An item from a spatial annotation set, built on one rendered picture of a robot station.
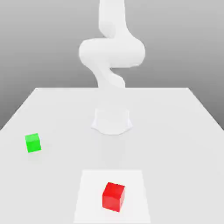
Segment small red cube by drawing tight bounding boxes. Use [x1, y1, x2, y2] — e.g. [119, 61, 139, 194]
[102, 182, 126, 213]

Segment small green cube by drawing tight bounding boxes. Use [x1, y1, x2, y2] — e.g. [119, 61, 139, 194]
[24, 133, 42, 153]

